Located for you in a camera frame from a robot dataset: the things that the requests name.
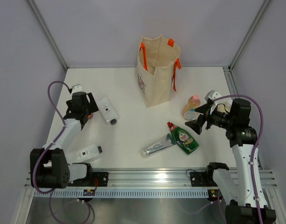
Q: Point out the cream pump lotion bottle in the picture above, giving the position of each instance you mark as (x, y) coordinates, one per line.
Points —
(225, 106)

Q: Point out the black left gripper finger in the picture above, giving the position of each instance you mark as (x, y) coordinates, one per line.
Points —
(92, 103)
(83, 120)

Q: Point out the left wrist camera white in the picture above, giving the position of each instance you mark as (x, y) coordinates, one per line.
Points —
(76, 88)

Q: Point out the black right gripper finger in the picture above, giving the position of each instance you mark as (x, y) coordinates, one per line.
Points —
(204, 109)
(197, 125)

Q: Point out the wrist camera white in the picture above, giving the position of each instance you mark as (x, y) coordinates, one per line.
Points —
(76, 88)
(212, 95)

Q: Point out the slotted white cable duct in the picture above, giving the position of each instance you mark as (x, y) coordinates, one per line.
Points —
(131, 193)

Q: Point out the left aluminium frame post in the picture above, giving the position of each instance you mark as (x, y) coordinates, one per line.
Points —
(46, 32)

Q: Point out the green Fairy dish soap bottle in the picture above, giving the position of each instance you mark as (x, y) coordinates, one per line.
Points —
(183, 138)

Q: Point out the right aluminium frame post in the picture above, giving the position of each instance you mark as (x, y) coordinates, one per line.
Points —
(249, 33)

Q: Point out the right side aluminium rail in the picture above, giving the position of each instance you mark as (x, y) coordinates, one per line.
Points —
(234, 91)

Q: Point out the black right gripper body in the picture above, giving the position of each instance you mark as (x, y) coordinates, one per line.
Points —
(222, 119)

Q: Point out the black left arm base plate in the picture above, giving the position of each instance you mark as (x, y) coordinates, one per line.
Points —
(99, 178)

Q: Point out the aluminium frame post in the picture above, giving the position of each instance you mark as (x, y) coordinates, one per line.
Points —
(249, 33)
(46, 32)

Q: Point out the white bottle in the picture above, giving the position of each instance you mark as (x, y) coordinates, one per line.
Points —
(85, 155)
(108, 113)

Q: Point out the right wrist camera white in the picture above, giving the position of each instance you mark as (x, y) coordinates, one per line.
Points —
(212, 95)

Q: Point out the silver toothpaste tube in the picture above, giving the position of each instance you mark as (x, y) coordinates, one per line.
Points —
(161, 144)

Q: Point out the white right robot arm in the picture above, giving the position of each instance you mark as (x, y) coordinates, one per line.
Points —
(245, 200)

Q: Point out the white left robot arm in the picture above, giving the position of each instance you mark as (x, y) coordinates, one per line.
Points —
(49, 168)

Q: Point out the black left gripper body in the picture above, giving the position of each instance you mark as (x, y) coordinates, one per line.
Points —
(69, 103)

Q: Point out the aluminium mounting rail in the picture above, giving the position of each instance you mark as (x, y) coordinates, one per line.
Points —
(163, 178)

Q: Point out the peach bottle pink cap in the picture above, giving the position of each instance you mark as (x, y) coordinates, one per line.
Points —
(188, 111)

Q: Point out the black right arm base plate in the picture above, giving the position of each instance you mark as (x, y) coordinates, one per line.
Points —
(201, 179)

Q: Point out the beige canvas tote bag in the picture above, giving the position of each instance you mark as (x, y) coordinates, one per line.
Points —
(158, 60)

